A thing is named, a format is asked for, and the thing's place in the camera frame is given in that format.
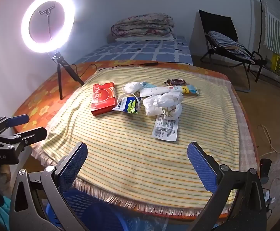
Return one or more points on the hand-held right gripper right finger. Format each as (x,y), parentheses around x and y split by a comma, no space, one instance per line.
(202,168)

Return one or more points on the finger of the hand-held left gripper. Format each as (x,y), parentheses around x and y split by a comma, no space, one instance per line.
(36,134)
(19,119)

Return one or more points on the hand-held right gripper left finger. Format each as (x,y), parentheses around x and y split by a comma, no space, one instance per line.
(73,166)

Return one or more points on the blue plastic basket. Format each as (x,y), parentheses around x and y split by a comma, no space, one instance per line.
(94,209)

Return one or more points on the white printed label packet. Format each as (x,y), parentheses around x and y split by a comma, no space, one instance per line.
(165,128)

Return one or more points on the white paper cup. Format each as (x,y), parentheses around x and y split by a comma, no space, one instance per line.
(170,114)

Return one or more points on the red cardboard box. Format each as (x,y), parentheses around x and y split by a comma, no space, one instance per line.
(103,98)

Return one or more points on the blue white snack packet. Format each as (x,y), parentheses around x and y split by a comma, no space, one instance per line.
(126,105)

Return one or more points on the white plastic bag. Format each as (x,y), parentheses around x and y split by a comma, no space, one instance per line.
(154,103)

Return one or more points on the white blue wrapper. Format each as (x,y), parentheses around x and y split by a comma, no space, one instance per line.
(131,87)

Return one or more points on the striped yellow blanket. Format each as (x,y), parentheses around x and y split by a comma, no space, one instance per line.
(130,154)

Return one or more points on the black power adapter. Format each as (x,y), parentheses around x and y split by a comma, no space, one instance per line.
(265,167)

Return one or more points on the yellow blue packet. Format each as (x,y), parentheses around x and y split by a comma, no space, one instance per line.
(190,90)

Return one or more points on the white tube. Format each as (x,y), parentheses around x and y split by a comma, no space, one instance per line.
(159,91)

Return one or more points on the dark candy wrapper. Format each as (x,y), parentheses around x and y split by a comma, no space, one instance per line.
(175,81)

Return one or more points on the striped cloth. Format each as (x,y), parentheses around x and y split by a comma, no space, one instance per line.
(226,42)

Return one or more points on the blue checked bed sheet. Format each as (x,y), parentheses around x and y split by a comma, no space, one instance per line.
(142,49)

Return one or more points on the black folding chair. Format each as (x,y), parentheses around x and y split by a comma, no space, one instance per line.
(217,21)

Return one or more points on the folded floral quilt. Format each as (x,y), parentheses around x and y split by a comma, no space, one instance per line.
(142,25)

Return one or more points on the striped hanging towel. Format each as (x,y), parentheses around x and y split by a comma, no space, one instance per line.
(273,16)

